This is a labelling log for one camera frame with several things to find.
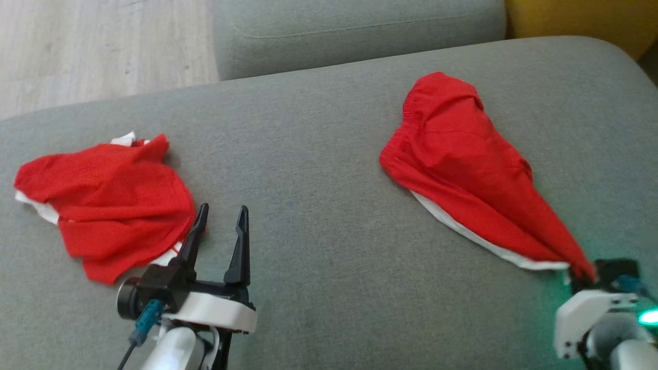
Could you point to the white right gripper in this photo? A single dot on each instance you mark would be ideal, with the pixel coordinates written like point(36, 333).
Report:
point(576, 318)

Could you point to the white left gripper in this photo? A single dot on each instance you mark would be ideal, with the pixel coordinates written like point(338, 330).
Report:
point(216, 308)

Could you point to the red Bulls 23 jersey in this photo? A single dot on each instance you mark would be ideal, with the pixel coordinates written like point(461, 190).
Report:
point(113, 205)

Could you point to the red shorts with white trim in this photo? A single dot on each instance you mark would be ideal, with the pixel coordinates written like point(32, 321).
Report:
point(452, 144)

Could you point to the large grey sofa ottoman cushion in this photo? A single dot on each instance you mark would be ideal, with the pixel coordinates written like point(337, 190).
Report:
point(329, 257)

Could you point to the grey sofa back cushion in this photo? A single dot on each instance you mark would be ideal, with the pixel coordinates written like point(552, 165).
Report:
point(360, 36)

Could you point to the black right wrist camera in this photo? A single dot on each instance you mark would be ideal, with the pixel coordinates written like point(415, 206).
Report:
point(614, 270)

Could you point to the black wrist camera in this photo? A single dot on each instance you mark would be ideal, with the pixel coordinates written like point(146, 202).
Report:
point(131, 298)
point(614, 270)

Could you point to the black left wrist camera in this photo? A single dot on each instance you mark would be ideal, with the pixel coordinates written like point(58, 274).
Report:
point(131, 298)

